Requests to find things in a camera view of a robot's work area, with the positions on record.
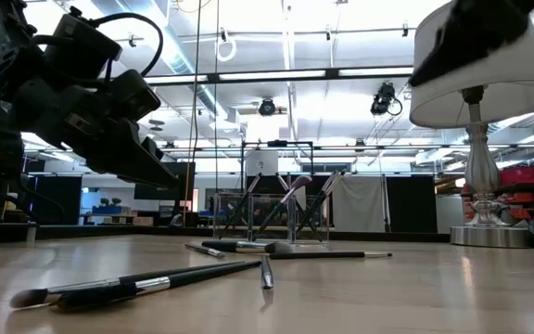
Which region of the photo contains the white looped hanging cable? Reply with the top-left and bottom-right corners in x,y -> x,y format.
215,28 -> 238,63

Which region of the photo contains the clear acrylic organizer container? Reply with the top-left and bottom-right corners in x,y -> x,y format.
211,193 -> 331,247

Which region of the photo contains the black angled-tip makeup brush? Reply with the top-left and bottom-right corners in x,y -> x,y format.
55,259 -> 263,312

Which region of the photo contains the thin silver-ferrule makeup brush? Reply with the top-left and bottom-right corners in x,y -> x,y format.
260,254 -> 274,290
184,242 -> 227,260
299,170 -> 347,233

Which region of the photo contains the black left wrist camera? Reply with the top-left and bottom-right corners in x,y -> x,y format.
44,11 -> 123,81

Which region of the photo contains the fluffy grey powder brush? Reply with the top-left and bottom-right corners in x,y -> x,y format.
200,238 -> 296,255

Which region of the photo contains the black metal frame rig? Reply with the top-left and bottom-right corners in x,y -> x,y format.
240,140 -> 315,233

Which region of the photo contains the white box on rig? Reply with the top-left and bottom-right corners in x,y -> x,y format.
244,150 -> 280,177

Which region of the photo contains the black ceiling camera with cable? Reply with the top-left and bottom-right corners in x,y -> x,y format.
370,82 -> 404,118

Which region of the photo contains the yellow hanging cable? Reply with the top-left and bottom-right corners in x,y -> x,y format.
182,0 -> 203,228

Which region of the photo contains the white hanging cloth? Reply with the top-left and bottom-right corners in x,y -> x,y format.
331,173 -> 388,234

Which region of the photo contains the red storage bin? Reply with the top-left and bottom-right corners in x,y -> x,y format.
500,165 -> 534,187

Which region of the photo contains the round black ceiling camera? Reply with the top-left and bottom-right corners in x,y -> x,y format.
257,96 -> 278,118

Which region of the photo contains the silver ceiling air duct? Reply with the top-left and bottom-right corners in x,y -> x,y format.
91,0 -> 240,131

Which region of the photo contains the short black makeup brush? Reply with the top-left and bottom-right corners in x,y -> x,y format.
275,173 -> 324,241

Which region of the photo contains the white-shade silver table lamp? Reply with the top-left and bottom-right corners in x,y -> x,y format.
408,0 -> 534,249

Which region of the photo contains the thin black hanging cable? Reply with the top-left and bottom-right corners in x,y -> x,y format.
213,0 -> 221,224

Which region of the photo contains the black monitor on stand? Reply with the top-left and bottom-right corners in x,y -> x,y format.
133,161 -> 197,201

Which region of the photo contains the black partition panel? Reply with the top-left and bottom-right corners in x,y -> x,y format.
385,174 -> 439,235
34,174 -> 83,226

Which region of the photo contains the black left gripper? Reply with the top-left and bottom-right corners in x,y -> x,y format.
11,69 -> 180,189

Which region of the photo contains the black left camera cable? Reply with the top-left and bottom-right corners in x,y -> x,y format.
88,11 -> 165,79

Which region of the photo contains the slim grey-tipped makeup brush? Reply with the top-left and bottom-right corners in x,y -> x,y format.
8,260 -> 248,311

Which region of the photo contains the black ceiling light bar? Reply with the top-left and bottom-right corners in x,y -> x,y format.
144,66 -> 414,88

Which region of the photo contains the black aluminium table frame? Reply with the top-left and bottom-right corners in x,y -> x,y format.
34,225 -> 451,243

